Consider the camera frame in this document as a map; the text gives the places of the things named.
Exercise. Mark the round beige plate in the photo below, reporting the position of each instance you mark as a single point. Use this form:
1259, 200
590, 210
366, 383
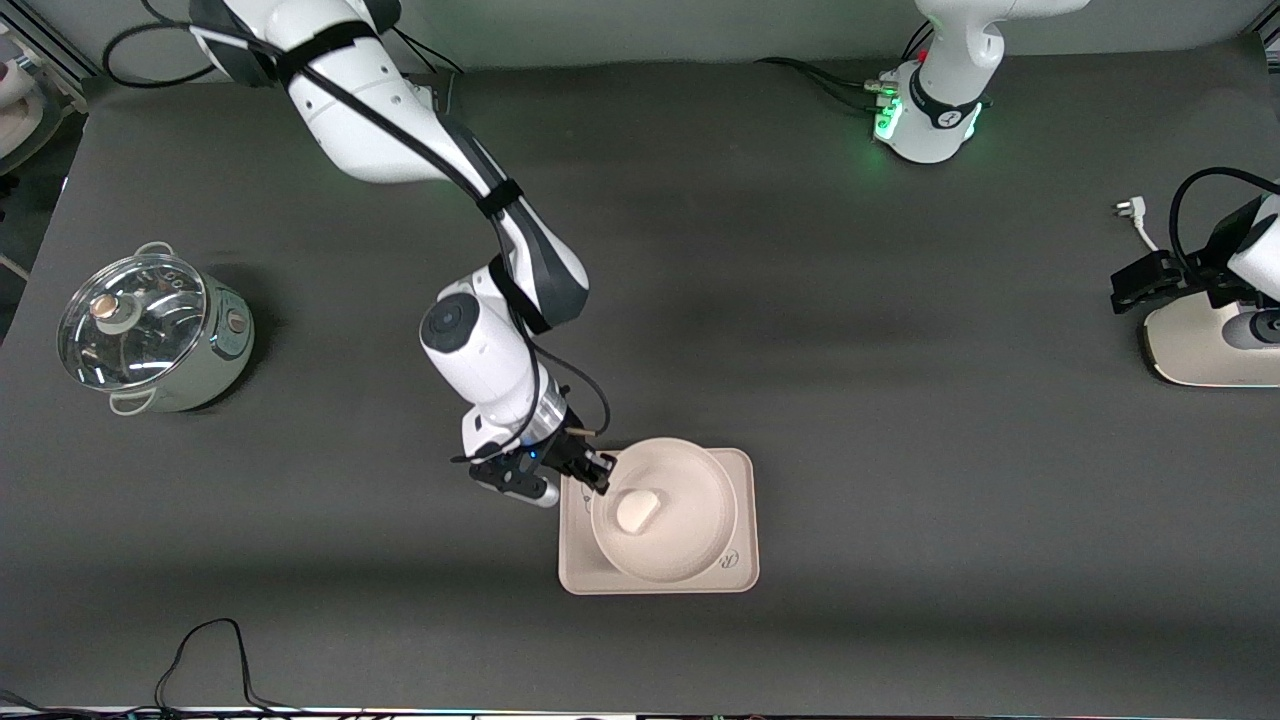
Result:
690, 500

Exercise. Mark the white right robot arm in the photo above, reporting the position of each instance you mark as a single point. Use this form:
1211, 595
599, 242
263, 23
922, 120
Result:
350, 110

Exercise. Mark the beige rectangular rabbit tray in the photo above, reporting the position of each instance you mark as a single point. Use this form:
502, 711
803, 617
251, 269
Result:
745, 520

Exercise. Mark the white toaster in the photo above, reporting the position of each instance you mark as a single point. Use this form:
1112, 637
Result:
1200, 345

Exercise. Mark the pale green electric pot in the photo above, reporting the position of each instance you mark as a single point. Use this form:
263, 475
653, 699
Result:
225, 345

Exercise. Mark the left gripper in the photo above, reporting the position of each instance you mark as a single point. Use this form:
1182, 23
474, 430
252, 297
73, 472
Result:
1172, 272

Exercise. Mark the aluminium frame rail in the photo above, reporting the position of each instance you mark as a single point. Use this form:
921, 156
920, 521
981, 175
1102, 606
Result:
50, 50

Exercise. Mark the glass pot lid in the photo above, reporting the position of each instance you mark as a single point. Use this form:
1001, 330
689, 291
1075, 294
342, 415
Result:
130, 340

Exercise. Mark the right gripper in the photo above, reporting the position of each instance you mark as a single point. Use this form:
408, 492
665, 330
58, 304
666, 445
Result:
566, 451

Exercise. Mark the beige round background object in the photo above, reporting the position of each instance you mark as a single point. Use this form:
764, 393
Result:
18, 105

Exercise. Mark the white steamed bun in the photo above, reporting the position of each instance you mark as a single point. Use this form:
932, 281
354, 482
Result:
637, 511

